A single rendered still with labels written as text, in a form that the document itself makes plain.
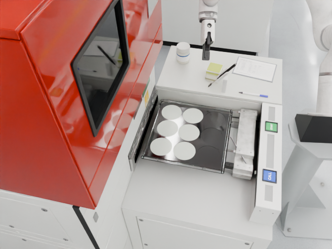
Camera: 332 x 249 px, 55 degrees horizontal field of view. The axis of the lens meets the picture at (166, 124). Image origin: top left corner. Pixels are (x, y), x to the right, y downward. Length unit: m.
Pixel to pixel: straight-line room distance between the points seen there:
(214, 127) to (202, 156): 0.18
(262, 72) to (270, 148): 0.48
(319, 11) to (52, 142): 1.31
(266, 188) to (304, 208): 1.14
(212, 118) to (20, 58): 1.15
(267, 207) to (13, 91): 0.97
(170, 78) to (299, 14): 2.83
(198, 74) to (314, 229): 1.31
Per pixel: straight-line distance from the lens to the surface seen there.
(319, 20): 1.70
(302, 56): 3.61
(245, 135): 1.56
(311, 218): 2.43
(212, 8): 1.49
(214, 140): 1.49
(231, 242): 1.47
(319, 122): 1.59
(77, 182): 0.84
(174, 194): 1.42
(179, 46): 1.72
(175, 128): 1.52
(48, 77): 0.60
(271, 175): 1.36
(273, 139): 1.47
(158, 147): 1.46
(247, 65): 1.78
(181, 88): 1.62
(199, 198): 1.41
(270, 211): 1.31
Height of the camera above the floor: 2.08
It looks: 50 degrees down
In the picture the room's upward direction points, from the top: 2 degrees counter-clockwise
